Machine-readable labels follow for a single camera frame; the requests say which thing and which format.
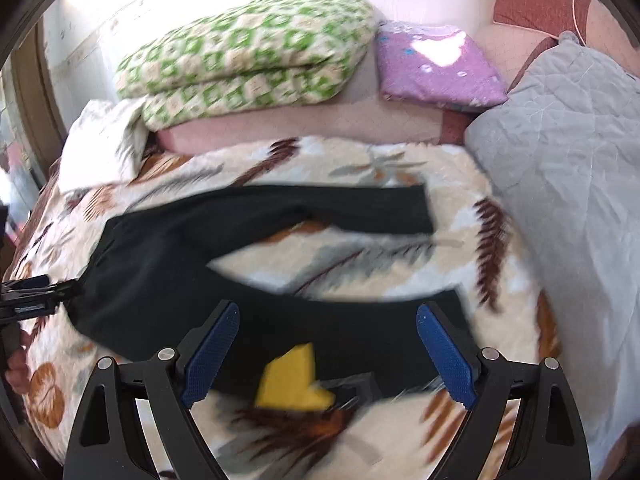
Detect white patterned pillow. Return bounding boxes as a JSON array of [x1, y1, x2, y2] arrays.
[[58, 98, 150, 194]]

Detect purple pillow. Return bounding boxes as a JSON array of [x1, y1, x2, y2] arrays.
[[375, 21, 506, 112]]

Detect person's left hand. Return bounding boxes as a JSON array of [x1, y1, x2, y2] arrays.
[[4, 330, 30, 394]]

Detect pink bed sheet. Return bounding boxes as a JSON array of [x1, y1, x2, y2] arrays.
[[154, 0, 640, 156]]

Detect grey quilted blanket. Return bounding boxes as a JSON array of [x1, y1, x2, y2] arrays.
[[465, 32, 639, 461]]

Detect brown wooden door frame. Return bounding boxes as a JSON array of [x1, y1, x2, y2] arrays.
[[9, 18, 67, 183]]

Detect green patterned folded quilt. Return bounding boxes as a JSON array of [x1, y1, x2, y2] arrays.
[[114, 0, 378, 131]]

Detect leaf pattern fleece blanket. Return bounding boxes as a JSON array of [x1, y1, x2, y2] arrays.
[[4, 138, 561, 479]]

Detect black pants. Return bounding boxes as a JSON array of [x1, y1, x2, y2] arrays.
[[67, 184, 471, 401]]

